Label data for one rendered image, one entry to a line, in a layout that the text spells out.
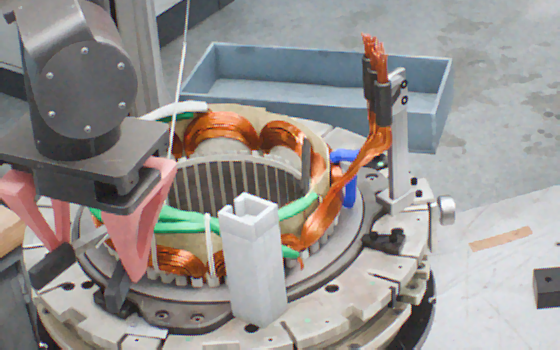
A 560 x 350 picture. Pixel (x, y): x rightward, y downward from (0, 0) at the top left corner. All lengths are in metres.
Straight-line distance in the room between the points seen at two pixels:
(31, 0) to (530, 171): 2.43
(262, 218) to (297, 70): 0.48
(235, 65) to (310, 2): 2.57
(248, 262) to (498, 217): 0.71
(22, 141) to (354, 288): 0.27
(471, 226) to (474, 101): 1.82
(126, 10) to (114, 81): 0.73
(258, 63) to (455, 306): 0.34
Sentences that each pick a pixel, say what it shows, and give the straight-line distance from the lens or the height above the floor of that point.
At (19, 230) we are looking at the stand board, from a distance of 1.08.
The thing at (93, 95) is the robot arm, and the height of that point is 1.34.
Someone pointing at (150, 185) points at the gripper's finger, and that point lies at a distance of 0.76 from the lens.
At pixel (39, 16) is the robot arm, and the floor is 1.38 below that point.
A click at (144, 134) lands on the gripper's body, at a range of 0.77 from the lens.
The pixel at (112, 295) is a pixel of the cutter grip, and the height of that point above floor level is 1.18.
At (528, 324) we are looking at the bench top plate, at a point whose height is 0.78.
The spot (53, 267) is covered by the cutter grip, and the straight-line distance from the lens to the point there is 0.82.
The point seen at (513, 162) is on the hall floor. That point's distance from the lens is 3.06.
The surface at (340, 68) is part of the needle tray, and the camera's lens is 1.28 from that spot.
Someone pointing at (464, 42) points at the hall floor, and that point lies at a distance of 3.60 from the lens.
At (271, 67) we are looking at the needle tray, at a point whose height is 1.04.
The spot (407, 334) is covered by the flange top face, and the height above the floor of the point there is 1.02.
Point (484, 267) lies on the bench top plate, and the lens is 1.43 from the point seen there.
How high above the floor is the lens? 1.65
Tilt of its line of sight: 31 degrees down
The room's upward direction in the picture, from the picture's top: 5 degrees counter-clockwise
